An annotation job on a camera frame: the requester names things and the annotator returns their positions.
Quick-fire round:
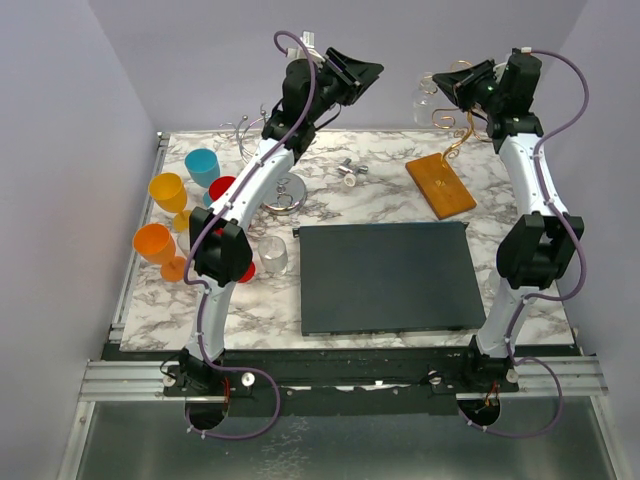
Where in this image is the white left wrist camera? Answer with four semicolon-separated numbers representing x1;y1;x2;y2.
286;31;325;65

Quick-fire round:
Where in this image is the blue plastic wine glass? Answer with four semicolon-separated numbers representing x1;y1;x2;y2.
184;148;220;207

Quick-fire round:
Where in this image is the clear textured wine glass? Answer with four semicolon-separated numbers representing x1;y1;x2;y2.
177;230;191;256

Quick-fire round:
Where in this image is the chrome wine glass rack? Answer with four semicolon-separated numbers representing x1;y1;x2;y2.
220;105;307;216

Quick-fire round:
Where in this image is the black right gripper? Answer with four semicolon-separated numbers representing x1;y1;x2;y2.
433;59;505;116

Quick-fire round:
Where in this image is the yellow plastic wine glass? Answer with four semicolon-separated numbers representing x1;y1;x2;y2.
148;172;191;232

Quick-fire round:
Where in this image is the small chrome metal fitting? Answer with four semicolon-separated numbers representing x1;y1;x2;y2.
337;158;369;176

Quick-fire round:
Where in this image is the dark grey flat box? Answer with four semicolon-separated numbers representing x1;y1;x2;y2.
297;222;485;336

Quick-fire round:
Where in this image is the red plastic wine glass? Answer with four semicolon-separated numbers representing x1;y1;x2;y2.
214;227;257;284

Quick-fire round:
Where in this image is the gold wire wooden-base rack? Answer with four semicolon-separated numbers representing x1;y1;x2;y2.
404;59;496;221

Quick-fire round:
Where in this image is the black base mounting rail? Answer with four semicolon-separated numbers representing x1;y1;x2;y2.
163;347;518;418

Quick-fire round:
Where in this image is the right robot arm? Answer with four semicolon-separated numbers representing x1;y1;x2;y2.
433;48;586;392

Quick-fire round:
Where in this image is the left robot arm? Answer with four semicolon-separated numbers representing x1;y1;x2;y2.
165;48;384;395

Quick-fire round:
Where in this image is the orange plastic wine glass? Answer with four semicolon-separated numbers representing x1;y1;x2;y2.
132;223;186;283

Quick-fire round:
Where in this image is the clear ribbed wine glass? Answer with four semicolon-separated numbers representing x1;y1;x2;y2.
258;236;288;275

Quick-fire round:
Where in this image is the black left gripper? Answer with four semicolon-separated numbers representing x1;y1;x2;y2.
304;48;379;123

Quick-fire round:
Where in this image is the aluminium extrusion rail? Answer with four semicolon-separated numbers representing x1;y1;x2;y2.
79;361;164;402

